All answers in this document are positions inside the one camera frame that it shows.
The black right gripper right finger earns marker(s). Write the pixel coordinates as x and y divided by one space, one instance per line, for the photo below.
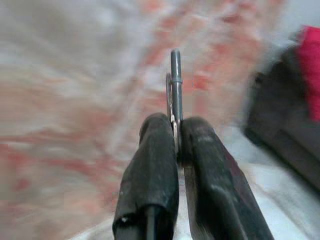
215 185

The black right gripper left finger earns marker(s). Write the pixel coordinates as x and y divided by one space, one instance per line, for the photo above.
150 170

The black bag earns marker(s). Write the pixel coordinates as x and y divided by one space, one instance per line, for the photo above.
280 120

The red cloth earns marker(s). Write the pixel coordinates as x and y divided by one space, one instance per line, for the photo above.
312 70

